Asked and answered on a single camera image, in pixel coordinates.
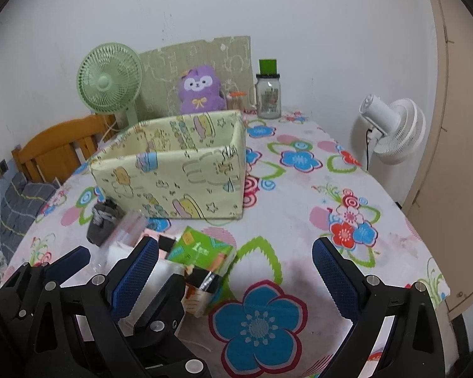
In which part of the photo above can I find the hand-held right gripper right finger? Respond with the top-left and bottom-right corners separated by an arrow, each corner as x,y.
312,237 -> 447,378

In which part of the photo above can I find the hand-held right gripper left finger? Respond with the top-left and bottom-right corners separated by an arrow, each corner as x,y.
26,237 -> 159,378

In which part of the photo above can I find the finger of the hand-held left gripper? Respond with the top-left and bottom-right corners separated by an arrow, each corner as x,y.
0,245 -> 92,378
120,273 -> 211,378

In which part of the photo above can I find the white tissue pack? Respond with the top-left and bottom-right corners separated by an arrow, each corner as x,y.
98,242 -> 187,325

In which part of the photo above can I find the black and orange snack packet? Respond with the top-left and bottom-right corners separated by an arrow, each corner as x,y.
181,265 -> 226,318

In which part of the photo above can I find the pink and black packet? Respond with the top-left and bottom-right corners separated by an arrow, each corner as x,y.
158,234 -> 179,253

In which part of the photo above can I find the clear plastic bag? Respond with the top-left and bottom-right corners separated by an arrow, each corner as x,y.
112,209 -> 152,247

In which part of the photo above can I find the grey drawstring pouch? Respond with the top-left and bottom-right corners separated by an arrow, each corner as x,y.
87,200 -> 124,247

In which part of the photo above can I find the green tissue packet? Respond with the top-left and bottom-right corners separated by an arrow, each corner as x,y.
166,226 -> 238,278

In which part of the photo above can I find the yellow printed storage box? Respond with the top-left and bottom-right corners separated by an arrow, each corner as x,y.
89,110 -> 247,221

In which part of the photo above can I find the grey plaid pillow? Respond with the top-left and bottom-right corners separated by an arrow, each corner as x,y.
0,173 -> 58,261

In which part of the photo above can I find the wooden bed headboard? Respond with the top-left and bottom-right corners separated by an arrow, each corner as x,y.
11,115 -> 117,185

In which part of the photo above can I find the white standing fan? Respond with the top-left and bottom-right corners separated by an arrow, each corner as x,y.
351,94 -> 427,172

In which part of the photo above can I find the beige door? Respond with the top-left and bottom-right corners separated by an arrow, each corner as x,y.
402,0 -> 473,319

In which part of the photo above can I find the green desk fan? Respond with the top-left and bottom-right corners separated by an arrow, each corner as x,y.
76,43 -> 144,129

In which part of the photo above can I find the purple plush toy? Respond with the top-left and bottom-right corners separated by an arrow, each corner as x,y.
178,64 -> 226,114

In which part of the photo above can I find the glass jar with green lid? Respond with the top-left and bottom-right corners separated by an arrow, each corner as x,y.
248,59 -> 282,119

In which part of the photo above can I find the cotton swab jar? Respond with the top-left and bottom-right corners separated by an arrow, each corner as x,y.
225,81 -> 248,111

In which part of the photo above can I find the green printed cardboard sheet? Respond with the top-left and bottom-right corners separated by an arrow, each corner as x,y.
138,35 -> 252,119

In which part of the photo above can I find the white fan cable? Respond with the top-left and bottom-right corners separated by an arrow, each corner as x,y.
98,114 -> 121,142

